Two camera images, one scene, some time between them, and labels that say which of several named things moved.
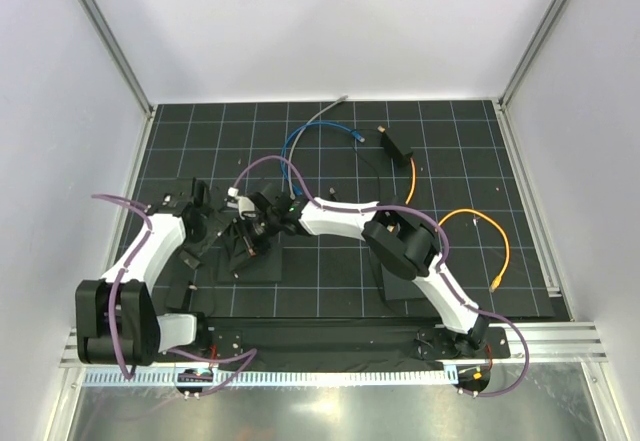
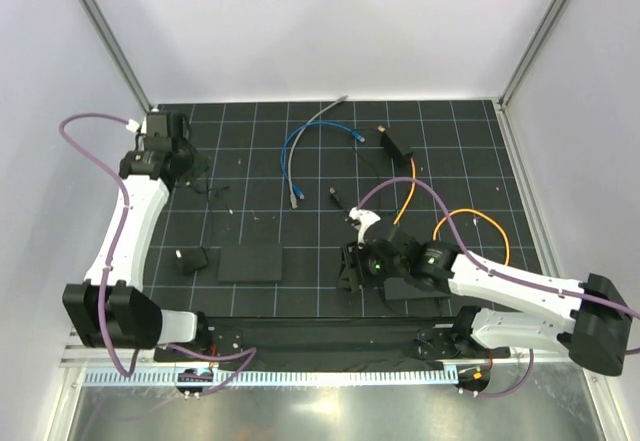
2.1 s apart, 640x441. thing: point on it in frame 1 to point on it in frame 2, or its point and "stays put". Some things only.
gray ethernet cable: x=292 y=144 stays put
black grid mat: x=444 y=161 stays put
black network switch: x=265 y=266 stays put
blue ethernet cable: x=282 y=154 stays put
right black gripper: x=240 y=250 to x=366 y=281
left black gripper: x=215 y=225 to x=188 y=144
